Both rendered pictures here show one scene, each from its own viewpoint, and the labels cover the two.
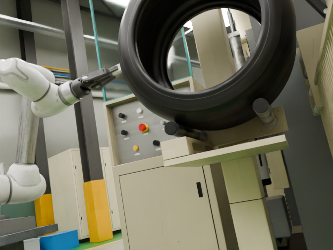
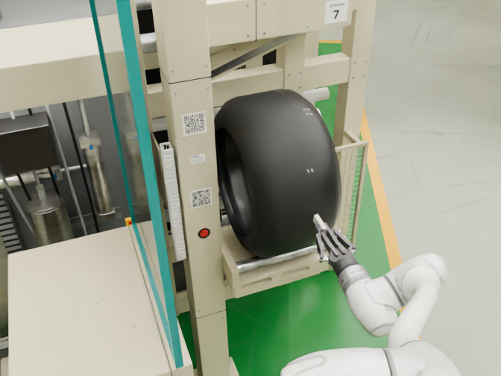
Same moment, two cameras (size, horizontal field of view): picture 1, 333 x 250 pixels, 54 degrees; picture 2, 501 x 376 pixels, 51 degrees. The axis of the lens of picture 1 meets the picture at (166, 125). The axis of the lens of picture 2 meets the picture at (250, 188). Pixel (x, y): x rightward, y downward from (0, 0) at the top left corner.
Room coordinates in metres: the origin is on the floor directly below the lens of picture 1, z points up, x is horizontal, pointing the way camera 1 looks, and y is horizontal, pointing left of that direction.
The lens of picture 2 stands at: (2.20, 1.00, 2.31)
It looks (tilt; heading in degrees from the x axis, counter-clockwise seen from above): 36 degrees down; 230
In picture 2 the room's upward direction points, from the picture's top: 1 degrees counter-clockwise
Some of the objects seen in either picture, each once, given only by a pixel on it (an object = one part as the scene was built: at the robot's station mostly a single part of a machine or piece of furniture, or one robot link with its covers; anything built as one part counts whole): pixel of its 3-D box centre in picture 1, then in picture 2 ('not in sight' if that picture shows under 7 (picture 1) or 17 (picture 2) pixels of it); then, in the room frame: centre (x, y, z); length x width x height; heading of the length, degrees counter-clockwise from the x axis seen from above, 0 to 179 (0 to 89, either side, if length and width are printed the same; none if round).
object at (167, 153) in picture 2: not in sight; (174, 204); (1.48, -0.27, 1.19); 0.05 x 0.04 x 0.48; 70
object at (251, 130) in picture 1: (234, 130); (219, 245); (1.31, -0.26, 0.90); 0.40 x 0.03 x 0.10; 70
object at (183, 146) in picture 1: (191, 151); (274, 268); (1.19, -0.07, 0.83); 0.36 x 0.09 x 0.06; 160
